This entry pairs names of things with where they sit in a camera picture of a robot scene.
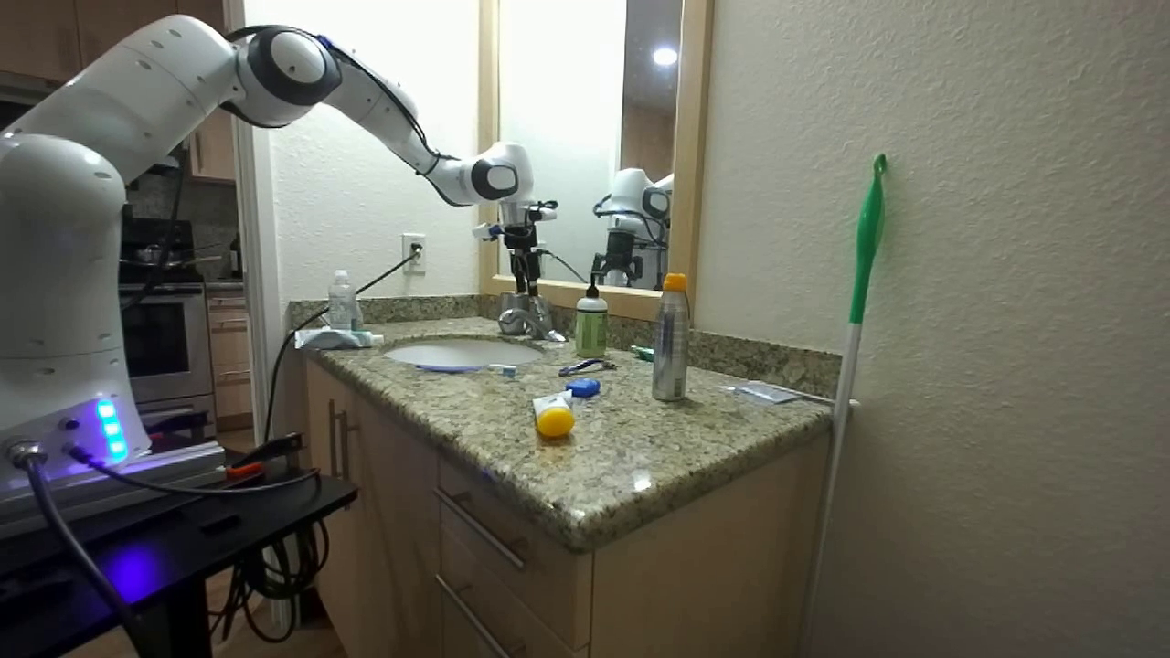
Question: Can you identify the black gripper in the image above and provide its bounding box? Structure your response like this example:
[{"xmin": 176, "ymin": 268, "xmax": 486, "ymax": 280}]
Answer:
[{"xmin": 500, "ymin": 218, "xmax": 544, "ymax": 303}]

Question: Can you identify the chrome sink faucet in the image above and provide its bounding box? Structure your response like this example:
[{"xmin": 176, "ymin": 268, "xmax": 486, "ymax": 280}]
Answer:
[{"xmin": 493, "ymin": 289, "xmax": 569, "ymax": 352}]

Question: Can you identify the green soap bottle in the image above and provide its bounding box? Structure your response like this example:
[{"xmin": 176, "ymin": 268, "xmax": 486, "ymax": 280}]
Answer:
[{"xmin": 569, "ymin": 278, "xmax": 610, "ymax": 365}]

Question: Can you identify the white sink basin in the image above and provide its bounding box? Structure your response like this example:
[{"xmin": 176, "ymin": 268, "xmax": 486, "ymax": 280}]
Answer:
[{"xmin": 382, "ymin": 334, "xmax": 548, "ymax": 376}]

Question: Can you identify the blue pen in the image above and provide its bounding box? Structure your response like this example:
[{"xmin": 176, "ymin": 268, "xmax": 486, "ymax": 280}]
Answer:
[{"xmin": 555, "ymin": 352, "xmax": 622, "ymax": 379}]

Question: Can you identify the silver orange-capped spray can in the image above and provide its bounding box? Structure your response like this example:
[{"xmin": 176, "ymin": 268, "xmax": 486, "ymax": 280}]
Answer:
[{"xmin": 648, "ymin": 268, "xmax": 698, "ymax": 404}]

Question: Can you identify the wood framed mirror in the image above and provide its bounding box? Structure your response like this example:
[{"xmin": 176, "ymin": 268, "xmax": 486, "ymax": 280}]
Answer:
[{"xmin": 476, "ymin": 0, "xmax": 717, "ymax": 324}]

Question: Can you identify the clear plastic bottle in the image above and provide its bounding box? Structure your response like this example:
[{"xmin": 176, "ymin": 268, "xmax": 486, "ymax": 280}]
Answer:
[{"xmin": 320, "ymin": 268, "xmax": 361, "ymax": 341}]

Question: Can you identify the wooden vanity cabinet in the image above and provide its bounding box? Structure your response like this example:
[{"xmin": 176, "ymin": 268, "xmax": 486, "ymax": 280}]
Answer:
[{"xmin": 298, "ymin": 358, "xmax": 832, "ymax": 658}]

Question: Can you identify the clear plastic bag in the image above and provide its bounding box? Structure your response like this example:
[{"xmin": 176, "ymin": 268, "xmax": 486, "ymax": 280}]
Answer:
[{"xmin": 712, "ymin": 374, "xmax": 836, "ymax": 412}]

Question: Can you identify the orange black clamp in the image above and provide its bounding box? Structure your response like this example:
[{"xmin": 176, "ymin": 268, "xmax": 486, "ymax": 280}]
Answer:
[{"xmin": 220, "ymin": 431, "xmax": 307, "ymax": 490}]

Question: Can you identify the kitchen stove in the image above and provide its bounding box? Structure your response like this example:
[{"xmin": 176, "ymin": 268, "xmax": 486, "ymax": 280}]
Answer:
[{"xmin": 118, "ymin": 215, "xmax": 220, "ymax": 419}]

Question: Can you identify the black robot table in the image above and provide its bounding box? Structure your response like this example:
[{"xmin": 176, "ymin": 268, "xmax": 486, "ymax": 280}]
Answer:
[{"xmin": 0, "ymin": 468, "xmax": 361, "ymax": 658}]

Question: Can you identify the white wall outlet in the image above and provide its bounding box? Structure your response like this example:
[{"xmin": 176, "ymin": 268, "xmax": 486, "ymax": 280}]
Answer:
[{"xmin": 397, "ymin": 228, "xmax": 430, "ymax": 274}]

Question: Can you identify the metal cabinet door handle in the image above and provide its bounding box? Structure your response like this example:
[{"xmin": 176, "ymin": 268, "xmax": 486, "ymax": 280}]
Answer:
[{"xmin": 320, "ymin": 399, "xmax": 359, "ymax": 483}]

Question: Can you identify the grey power cord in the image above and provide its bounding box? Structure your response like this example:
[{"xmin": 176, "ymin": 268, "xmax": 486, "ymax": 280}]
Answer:
[{"xmin": 258, "ymin": 246, "xmax": 425, "ymax": 451}]

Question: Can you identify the metal drawer handle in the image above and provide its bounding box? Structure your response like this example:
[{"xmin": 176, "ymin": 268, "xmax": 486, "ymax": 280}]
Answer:
[
  {"xmin": 433, "ymin": 483, "xmax": 533, "ymax": 577},
  {"xmin": 427, "ymin": 570, "xmax": 510, "ymax": 658}
]

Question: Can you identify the green handled broom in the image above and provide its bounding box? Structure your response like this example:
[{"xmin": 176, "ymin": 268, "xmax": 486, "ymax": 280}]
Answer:
[{"xmin": 793, "ymin": 150, "xmax": 890, "ymax": 658}]

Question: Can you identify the black cable bundle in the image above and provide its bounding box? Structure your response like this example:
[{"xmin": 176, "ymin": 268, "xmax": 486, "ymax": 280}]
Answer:
[{"xmin": 209, "ymin": 520, "xmax": 330, "ymax": 647}]

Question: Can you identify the thin black cable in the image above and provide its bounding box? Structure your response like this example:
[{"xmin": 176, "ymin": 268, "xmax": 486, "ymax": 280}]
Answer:
[{"xmin": 60, "ymin": 442, "xmax": 320, "ymax": 504}]

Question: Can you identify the long black cable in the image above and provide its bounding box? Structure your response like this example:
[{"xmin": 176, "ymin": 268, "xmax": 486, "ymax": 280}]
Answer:
[{"xmin": 8, "ymin": 442, "xmax": 147, "ymax": 642}]

